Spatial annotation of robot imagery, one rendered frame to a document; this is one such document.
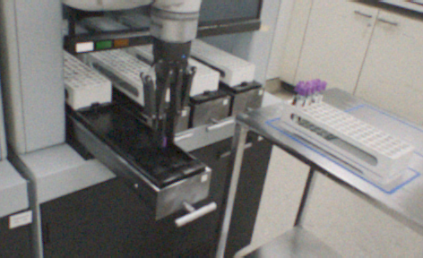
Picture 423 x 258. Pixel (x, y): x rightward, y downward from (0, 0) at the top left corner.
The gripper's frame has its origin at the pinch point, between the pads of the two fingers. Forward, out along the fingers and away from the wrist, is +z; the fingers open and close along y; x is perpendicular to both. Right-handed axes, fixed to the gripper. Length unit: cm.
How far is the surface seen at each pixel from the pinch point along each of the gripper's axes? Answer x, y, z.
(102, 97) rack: -21.7, 2.2, 0.9
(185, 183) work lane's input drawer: 13.3, 4.8, 4.3
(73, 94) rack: -22.6, 9.5, -0.9
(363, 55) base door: -67, -224, 35
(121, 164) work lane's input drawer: 1.0, 11.3, 4.6
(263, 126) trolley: 7.5, -24.6, 2.4
